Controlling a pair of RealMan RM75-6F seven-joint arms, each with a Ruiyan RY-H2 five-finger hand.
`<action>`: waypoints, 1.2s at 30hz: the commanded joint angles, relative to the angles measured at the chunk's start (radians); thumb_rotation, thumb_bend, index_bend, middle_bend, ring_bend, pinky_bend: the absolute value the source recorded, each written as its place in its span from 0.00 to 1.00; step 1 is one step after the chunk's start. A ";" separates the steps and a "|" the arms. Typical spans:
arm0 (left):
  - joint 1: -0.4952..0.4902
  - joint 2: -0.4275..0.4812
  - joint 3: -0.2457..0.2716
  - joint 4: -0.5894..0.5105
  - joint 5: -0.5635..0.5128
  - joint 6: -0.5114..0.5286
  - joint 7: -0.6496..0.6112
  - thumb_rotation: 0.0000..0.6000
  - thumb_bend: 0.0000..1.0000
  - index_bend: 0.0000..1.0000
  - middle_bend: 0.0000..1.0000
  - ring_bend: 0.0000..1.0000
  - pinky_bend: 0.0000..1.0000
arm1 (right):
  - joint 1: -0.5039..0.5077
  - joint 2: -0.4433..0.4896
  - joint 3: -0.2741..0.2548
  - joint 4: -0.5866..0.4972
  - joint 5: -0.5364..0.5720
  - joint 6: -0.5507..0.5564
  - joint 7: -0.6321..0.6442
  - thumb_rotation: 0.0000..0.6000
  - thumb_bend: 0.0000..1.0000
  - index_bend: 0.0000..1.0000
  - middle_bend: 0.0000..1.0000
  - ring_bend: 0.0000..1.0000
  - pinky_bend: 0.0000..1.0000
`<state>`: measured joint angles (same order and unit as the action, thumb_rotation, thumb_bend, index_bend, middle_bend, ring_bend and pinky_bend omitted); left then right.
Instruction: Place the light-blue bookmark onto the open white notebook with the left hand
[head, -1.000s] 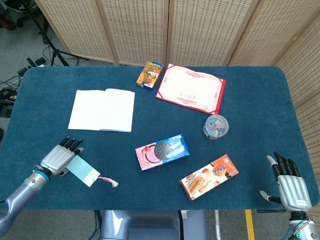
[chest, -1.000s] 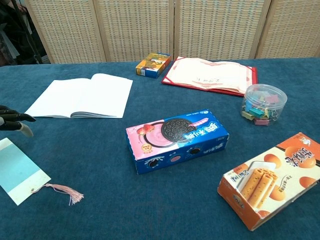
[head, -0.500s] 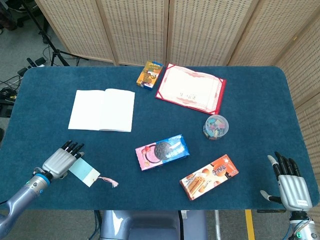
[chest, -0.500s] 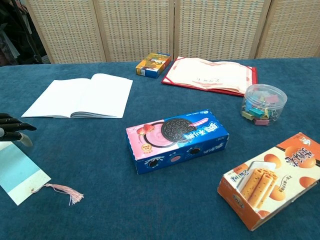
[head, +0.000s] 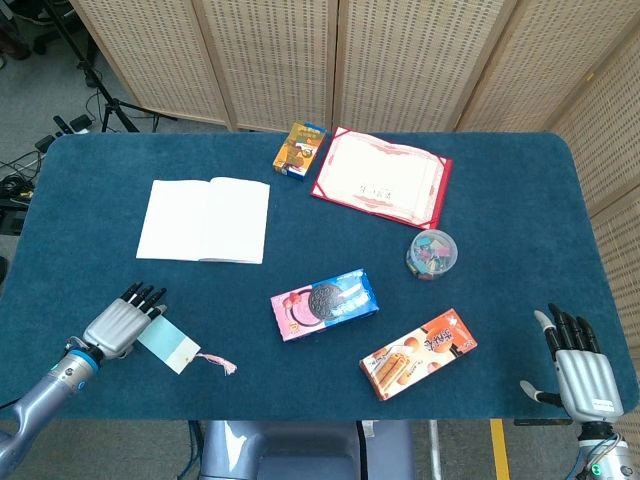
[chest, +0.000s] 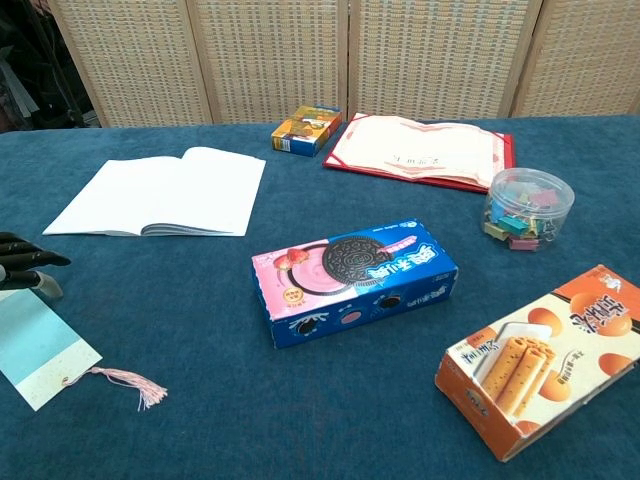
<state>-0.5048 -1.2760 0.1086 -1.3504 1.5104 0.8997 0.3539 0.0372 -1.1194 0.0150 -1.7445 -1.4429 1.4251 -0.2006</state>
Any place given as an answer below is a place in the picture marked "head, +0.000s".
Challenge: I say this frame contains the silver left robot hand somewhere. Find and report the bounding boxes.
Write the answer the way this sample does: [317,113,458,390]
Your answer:
[82,282,169,360]

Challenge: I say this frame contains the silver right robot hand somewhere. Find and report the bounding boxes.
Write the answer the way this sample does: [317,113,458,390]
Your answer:
[519,302,625,420]

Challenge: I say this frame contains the blue bookmark with pink tassel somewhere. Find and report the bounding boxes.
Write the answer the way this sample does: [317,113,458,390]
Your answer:
[137,316,238,376]

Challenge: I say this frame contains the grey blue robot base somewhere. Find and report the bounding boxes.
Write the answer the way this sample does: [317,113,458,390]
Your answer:
[199,419,416,480]

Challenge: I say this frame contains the dark blue table cloth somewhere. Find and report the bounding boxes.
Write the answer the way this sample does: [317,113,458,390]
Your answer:
[0,130,640,421]

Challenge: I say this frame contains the open white notebook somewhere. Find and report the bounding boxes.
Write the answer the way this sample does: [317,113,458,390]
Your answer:
[135,177,271,265]

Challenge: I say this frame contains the white table leg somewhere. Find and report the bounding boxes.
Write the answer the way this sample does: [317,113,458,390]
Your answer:
[428,419,445,480]

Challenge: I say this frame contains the orange egg roll snack box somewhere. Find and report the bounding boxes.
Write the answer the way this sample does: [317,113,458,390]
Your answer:
[358,308,478,402]

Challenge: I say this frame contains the black power strip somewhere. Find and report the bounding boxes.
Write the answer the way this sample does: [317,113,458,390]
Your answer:
[33,113,95,154]

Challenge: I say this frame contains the clear tub of binder clips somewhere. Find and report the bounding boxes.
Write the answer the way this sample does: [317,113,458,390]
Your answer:
[405,229,460,281]

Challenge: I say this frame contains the blue pink Oreo cookie box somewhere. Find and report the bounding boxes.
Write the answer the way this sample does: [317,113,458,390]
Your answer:
[270,268,380,343]

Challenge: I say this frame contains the black tripod stand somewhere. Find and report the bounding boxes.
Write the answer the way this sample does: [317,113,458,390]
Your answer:
[42,0,164,134]

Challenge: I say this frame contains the small orange blue card box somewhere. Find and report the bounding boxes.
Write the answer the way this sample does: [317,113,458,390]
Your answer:
[272,122,328,182]

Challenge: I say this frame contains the red open certificate folder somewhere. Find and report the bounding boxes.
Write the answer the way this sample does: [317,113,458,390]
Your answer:
[310,126,454,231]

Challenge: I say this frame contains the woven wooden folding screen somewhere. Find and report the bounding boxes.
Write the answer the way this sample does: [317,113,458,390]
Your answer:
[69,0,640,361]

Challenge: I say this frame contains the black floor cables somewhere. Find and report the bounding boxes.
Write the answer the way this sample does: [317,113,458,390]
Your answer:
[0,147,44,216]

